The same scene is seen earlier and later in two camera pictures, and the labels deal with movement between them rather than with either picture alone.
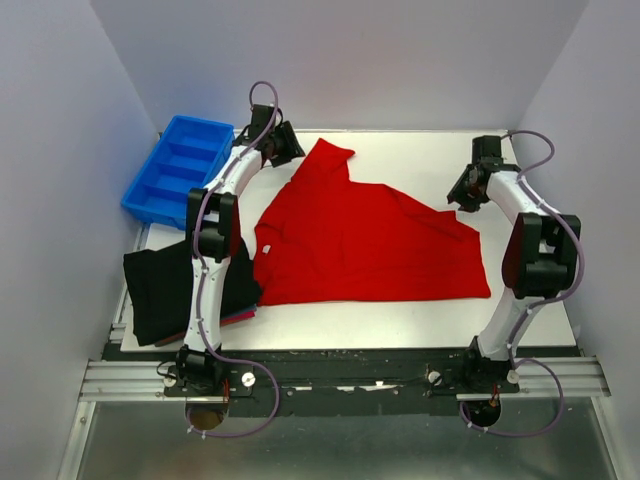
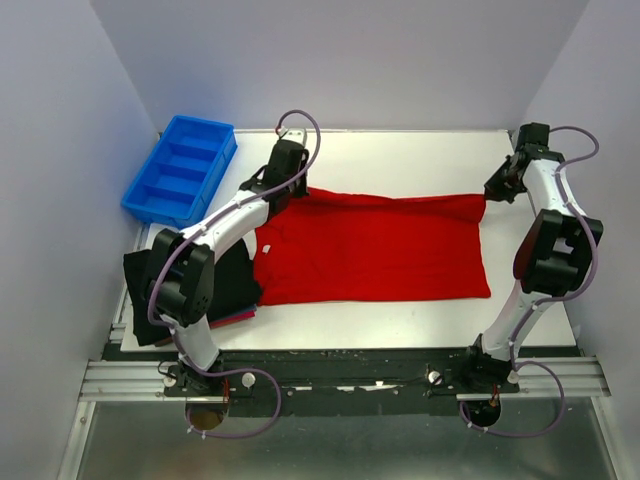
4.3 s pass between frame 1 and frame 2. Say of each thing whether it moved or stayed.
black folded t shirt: stayed
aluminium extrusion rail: stayed
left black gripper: moved
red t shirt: moved
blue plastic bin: stayed
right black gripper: moved
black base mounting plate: stayed
